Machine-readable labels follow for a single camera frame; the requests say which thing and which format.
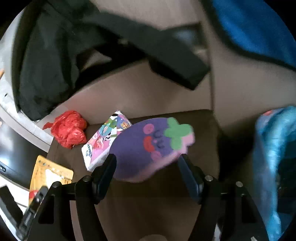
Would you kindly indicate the white tissue pack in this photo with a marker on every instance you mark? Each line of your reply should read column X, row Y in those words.
column 96, row 150

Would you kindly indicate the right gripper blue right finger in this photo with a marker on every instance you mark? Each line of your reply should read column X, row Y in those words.
column 197, row 183

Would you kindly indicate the blue-lined trash bin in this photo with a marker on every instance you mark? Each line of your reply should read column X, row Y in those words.
column 274, row 140

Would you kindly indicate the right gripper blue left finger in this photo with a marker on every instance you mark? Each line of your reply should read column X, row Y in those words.
column 93, row 188

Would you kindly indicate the black hanging bag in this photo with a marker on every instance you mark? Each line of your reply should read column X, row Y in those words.
column 62, row 46

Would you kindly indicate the purple eggplant sponge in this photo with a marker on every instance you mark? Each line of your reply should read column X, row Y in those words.
column 148, row 146

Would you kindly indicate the yellow snack package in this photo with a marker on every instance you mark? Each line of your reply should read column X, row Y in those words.
column 45, row 173

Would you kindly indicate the white curved countertop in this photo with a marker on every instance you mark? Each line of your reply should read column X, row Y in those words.
column 22, row 140

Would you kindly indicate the red plastic bag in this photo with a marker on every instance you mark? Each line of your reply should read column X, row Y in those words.
column 68, row 129

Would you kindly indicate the blue hanging cloth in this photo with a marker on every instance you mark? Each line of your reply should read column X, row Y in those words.
column 261, row 30

